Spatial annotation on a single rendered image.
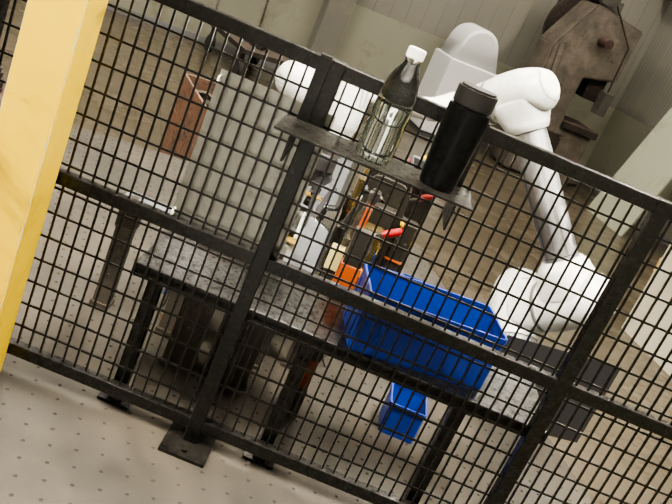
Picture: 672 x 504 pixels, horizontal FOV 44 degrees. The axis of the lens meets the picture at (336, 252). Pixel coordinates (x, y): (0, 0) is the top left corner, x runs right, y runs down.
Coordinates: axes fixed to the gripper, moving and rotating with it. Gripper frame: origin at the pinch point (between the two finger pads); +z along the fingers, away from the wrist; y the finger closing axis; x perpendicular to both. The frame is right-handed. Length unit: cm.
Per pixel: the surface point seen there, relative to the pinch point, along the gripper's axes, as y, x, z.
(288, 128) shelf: 5, 68, -38
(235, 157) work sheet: 13, 55, -26
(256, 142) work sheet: 11, 55, -30
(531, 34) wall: -159, -941, -55
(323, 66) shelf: 4, 58, -48
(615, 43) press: -241, -839, -86
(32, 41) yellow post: 50, 68, -34
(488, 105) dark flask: -24, 67, -54
